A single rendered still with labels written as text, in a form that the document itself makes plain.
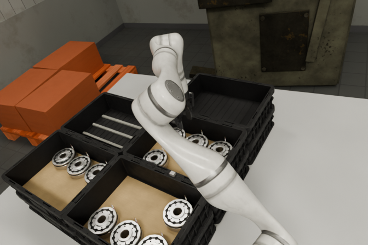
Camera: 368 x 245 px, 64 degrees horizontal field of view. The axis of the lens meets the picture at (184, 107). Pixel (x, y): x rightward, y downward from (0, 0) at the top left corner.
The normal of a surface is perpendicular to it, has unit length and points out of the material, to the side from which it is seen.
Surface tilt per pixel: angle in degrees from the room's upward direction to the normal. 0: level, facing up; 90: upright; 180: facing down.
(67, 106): 90
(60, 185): 0
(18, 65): 90
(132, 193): 0
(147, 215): 0
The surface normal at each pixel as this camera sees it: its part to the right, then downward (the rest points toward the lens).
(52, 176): -0.19, -0.77
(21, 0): 0.88, 0.14
